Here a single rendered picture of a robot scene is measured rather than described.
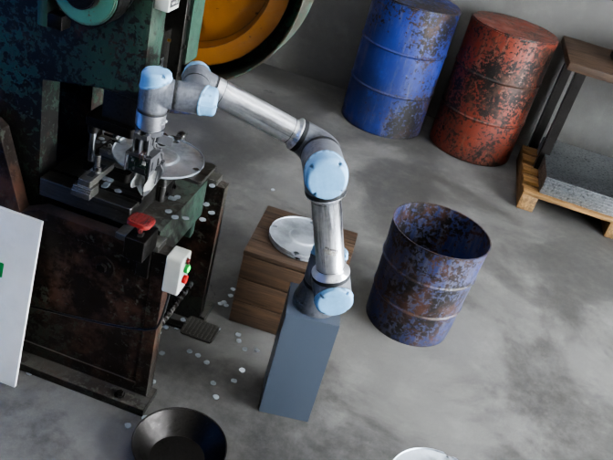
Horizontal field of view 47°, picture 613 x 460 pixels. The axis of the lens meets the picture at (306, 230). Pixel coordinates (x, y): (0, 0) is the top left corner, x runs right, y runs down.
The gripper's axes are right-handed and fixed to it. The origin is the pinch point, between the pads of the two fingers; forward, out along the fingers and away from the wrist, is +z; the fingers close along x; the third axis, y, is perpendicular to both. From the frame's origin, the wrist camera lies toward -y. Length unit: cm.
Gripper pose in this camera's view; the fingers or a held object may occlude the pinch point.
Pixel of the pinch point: (144, 190)
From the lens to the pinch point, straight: 198.7
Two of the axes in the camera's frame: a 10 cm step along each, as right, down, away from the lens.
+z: -2.3, 8.2, 5.2
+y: -2.6, 4.6, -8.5
